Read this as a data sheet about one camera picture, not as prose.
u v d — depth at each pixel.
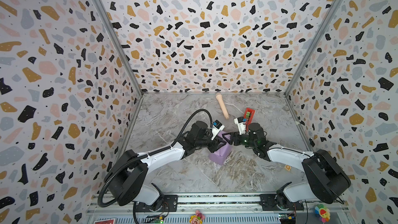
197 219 0.67
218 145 0.74
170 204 0.73
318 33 0.90
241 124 0.80
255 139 0.69
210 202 0.76
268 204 0.73
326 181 0.44
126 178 0.42
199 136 0.66
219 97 1.17
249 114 1.00
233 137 0.77
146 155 0.47
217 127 0.72
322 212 0.71
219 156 0.76
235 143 0.76
